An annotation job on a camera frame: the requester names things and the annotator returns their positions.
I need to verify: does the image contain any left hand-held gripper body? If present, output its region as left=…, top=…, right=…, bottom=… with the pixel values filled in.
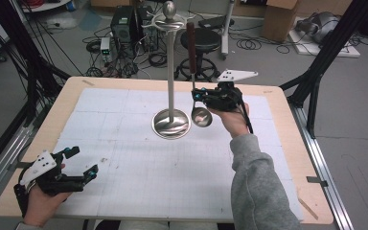
left=18, top=149, right=86, bottom=197

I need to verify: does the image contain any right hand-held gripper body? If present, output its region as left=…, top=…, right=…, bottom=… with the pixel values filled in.
left=201, top=69, right=260, bottom=113

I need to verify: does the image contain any tall metal utensil stand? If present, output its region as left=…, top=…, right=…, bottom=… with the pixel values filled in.
left=142, top=0, right=195, bottom=141

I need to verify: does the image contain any metal ladle with brown handle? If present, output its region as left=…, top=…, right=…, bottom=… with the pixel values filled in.
left=186, top=21, right=214, bottom=128

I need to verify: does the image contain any person's right hand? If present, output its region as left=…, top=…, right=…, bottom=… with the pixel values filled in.
left=208, top=102, right=252, bottom=139

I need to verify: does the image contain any person's left hand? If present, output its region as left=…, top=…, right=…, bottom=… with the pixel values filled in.
left=23, top=187, right=74, bottom=227

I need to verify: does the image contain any black round stool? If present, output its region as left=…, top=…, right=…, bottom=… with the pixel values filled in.
left=174, top=28, right=222, bottom=82

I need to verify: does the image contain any white stand pole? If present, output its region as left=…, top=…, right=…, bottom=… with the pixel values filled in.
left=219, top=0, right=237, bottom=60

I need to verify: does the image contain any white grid mat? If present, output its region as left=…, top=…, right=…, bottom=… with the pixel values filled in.
left=52, top=87, right=305, bottom=223

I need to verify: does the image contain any black flat device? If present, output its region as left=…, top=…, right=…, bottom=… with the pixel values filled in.
left=198, top=14, right=236, bottom=29

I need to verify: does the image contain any cardboard box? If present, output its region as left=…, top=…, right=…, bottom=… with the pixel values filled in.
left=262, top=0, right=303, bottom=43

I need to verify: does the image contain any black computer tower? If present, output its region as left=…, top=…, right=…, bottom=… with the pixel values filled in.
left=109, top=5, right=156, bottom=52

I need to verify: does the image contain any small grey power supply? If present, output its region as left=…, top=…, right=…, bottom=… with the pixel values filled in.
left=100, top=36, right=112, bottom=63

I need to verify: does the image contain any white flat board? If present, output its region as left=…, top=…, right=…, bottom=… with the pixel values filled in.
left=287, top=32, right=362, bottom=58

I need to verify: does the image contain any long strip of tan tape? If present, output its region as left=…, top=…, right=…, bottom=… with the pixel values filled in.
left=298, top=197, right=319, bottom=221

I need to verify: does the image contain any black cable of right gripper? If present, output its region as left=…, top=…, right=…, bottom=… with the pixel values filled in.
left=239, top=95, right=255, bottom=135

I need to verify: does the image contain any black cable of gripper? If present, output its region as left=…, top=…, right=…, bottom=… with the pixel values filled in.
left=239, top=95, right=255, bottom=135
left=13, top=166, right=33, bottom=219

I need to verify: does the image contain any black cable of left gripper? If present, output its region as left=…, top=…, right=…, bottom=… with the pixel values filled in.
left=13, top=166, right=33, bottom=219

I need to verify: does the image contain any black metal bracket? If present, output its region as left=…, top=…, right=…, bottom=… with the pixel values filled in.
left=306, top=175, right=329, bottom=188
left=8, top=161, right=30, bottom=171

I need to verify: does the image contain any aluminium rail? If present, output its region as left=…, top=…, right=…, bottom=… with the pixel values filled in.
left=288, top=104, right=355, bottom=230
left=0, top=121, right=36, bottom=210

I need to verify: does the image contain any small coiled black cable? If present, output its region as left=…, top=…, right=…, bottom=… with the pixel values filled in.
left=275, top=44, right=291, bottom=55

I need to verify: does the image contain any tangle of black cables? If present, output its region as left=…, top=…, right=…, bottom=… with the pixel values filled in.
left=81, top=27, right=173, bottom=80

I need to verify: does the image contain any black metal frame with cables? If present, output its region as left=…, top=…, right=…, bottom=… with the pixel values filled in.
left=0, top=0, right=72, bottom=128

